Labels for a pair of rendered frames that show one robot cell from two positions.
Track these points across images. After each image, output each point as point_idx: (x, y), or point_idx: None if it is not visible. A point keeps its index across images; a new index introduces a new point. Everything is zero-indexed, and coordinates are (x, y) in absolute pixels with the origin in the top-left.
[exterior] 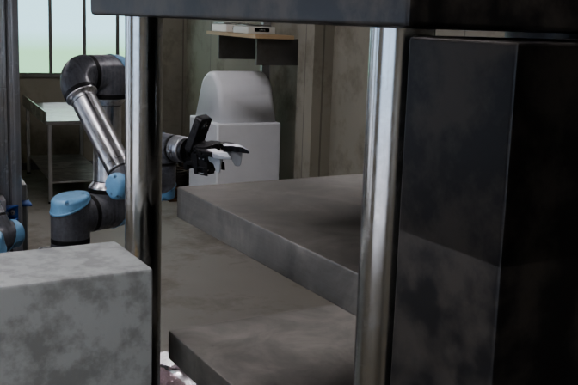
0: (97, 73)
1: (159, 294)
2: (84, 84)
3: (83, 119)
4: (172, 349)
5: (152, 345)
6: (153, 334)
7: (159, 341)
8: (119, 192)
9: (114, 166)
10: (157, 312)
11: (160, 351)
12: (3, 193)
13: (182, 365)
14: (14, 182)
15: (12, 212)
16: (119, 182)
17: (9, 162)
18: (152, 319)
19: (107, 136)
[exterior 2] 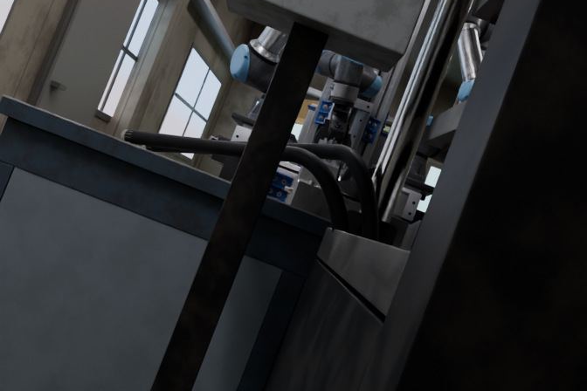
0: (485, 24)
1: None
2: (472, 22)
3: (460, 45)
4: (478, 1)
5: (461, 1)
6: None
7: (468, 5)
8: (468, 92)
9: (473, 77)
10: None
11: (466, 18)
12: (373, 107)
13: (482, 1)
14: (384, 102)
15: (374, 124)
16: (472, 85)
17: (387, 86)
18: None
19: (475, 58)
